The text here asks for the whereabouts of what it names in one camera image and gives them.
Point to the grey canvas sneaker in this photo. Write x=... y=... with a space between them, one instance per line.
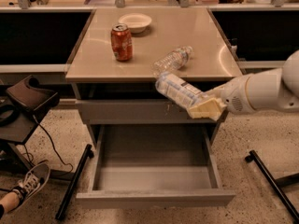
x=33 y=182

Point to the black left base leg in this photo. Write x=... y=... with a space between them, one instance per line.
x=87 y=154

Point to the grey open middle drawer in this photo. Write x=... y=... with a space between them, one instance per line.
x=154 y=166

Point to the orange soda can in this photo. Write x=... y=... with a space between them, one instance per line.
x=121 y=42

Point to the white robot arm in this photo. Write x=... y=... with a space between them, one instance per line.
x=275 y=89

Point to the black right base leg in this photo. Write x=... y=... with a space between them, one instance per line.
x=277 y=184

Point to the grey drawer cabinet table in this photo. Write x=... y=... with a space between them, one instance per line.
x=96 y=75

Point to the clear plastic water bottle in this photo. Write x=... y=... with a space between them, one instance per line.
x=173 y=61

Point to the brown headset cradle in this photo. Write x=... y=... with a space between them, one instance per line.
x=29 y=97

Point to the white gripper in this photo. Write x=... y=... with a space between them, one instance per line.
x=235 y=94

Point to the dark side stand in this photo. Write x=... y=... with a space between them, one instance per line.
x=16 y=128

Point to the grey closed top drawer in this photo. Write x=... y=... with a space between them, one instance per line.
x=136 y=112

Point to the black base leg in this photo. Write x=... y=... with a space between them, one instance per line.
x=87 y=154
x=277 y=184

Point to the person's bare lower leg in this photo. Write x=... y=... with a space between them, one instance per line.
x=8 y=203

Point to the white paper bowl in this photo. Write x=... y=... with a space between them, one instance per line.
x=136 y=22

